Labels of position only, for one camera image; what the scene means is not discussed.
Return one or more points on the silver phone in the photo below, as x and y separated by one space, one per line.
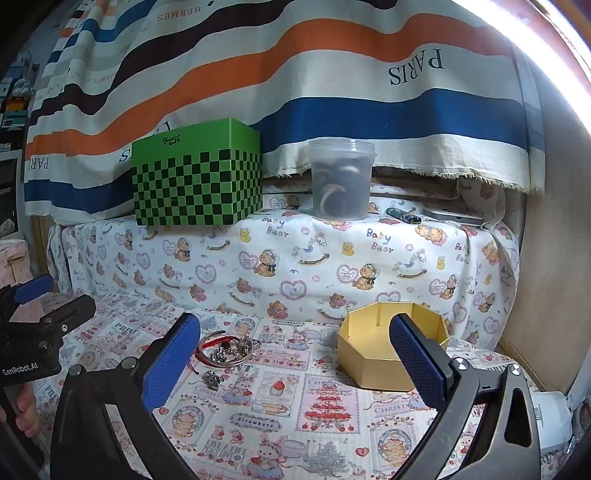
452 216

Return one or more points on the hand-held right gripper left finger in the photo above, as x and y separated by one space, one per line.
173 364

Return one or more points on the person's left hand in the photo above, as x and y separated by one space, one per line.
27 413

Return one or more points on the cluttered shelf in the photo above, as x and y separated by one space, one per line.
11 106

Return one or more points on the striped cloth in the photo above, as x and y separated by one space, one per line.
323 69

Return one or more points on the green lighter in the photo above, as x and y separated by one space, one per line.
402 215

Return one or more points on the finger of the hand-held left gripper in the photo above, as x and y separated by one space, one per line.
32 286

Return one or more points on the white light strip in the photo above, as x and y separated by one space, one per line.
554 41

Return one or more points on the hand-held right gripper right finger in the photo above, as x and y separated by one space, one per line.
415 364

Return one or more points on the yellow octagonal box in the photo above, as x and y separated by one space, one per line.
369 364

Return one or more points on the strawberry printed cloth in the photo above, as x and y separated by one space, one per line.
295 415

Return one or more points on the green black checkered board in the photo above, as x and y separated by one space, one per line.
198 184

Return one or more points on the white device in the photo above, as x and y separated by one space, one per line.
551 420

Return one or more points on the clear plastic lidded container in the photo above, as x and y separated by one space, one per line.
341 180

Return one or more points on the bear printed cloth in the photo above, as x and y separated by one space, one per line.
323 263

